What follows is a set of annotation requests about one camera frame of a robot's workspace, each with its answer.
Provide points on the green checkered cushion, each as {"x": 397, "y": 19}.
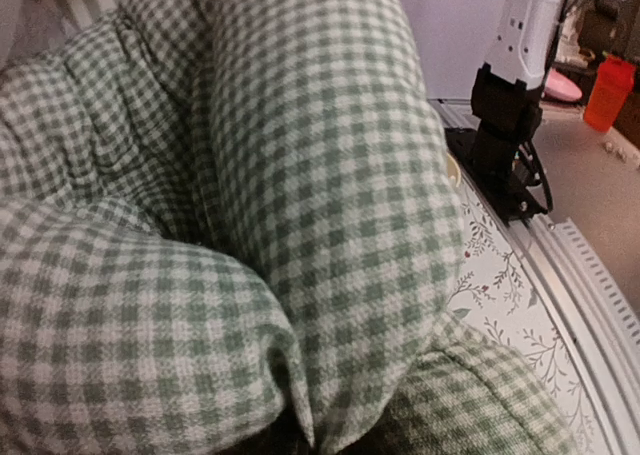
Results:
{"x": 227, "y": 227}

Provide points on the cream pet bowl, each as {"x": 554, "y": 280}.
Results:
{"x": 453, "y": 171}

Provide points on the green striped pet tent fabric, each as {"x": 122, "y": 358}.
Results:
{"x": 49, "y": 21}

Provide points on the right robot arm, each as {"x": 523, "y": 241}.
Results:
{"x": 523, "y": 37}

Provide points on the pink round disc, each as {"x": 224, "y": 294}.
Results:
{"x": 561, "y": 88}

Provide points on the red translucent container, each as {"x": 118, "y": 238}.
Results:
{"x": 614, "y": 82}

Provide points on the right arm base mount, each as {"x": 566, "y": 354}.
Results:
{"x": 499, "y": 155}

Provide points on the front aluminium rail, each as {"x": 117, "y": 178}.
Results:
{"x": 563, "y": 288}

